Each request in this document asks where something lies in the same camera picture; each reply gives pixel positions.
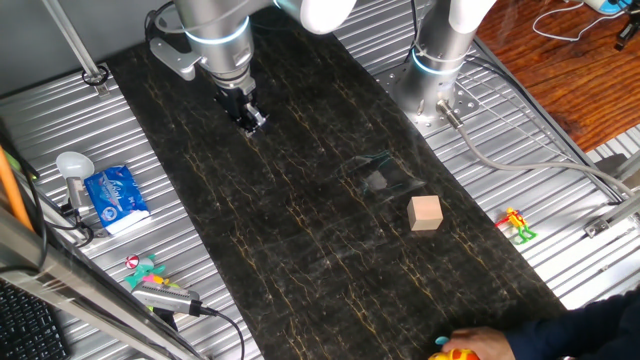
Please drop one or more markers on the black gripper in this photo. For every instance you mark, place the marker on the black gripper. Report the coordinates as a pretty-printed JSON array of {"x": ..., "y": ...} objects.
[{"x": 234, "y": 102}]

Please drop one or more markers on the yellow orange turtle toy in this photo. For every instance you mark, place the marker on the yellow orange turtle toy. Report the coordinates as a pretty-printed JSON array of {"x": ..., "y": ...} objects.
[{"x": 457, "y": 355}]

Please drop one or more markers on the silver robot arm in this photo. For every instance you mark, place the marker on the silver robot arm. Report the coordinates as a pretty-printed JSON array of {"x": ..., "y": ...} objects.
[{"x": 220, "y": 45}]

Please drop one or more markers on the forearm in dark blue sleeve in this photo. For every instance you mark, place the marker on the forearm in dark blue sleeve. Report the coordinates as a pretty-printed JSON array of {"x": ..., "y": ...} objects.
[{"x": 580, "y": 332}]

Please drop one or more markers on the person's hand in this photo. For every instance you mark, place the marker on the person's hand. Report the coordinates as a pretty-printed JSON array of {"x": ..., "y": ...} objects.
[{"x": 487, "y": 342}]

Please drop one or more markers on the clear plastic sheet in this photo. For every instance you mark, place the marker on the clear plastic sheet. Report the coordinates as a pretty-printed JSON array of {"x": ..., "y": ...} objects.
[{"x": 380, "y": 175}]

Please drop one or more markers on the black marble pattern mat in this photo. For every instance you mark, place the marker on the black marble pattern mat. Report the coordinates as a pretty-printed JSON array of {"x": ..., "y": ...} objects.
[{"x": 310, "y": 250}]

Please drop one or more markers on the blue tissue pack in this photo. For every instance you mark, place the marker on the blue tissue pack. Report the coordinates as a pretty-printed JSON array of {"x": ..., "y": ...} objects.
[{"x": 116, "y": 200}]

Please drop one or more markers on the teal seal toy with ball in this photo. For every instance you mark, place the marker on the teal seal toy with ball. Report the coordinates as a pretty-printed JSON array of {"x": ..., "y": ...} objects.
[{"x": 142, "y": 267}]

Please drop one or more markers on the aluminium pole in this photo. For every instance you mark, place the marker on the aluminium pole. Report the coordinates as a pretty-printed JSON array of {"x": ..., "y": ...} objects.
[{"x": 75, "y": 42}]

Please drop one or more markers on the wooden cube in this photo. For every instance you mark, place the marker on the wooden cube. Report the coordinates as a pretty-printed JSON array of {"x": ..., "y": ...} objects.
[{"x": 425, "y": 212}]

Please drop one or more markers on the orange pole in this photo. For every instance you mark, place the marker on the orange pole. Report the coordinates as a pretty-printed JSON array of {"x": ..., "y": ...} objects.
[{"x": 12, "y": 192}]

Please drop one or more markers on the small red yellow green figure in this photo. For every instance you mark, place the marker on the small red yellow green figure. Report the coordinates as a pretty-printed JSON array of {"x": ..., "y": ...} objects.
[{"x": 517, "y": 225}]

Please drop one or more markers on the black keyboard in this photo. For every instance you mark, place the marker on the black keyboard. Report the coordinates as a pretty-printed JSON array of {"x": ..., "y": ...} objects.
[{"x": 27, "y": 325}]

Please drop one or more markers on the black tripod stand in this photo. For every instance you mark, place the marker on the black tripod stand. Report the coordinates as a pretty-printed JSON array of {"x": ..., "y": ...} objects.
[{"x": 627, "y": 30}]

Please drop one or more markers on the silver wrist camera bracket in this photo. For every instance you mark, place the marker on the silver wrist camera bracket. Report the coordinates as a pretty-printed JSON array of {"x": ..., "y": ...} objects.
[{"x": 172, "y": 57}]

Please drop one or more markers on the silver depth camera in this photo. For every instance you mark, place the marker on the silver depth camera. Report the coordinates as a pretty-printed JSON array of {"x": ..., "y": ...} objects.
[{"x": 165, "y": 298}]

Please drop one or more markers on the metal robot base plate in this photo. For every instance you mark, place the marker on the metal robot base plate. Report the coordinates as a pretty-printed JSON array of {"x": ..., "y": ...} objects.
[{"x": 462, "y": 102}]

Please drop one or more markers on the aluminium frame bar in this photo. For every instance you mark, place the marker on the aluminium frame bar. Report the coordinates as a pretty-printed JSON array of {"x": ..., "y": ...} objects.
[{"x": 75, "y": 295}]

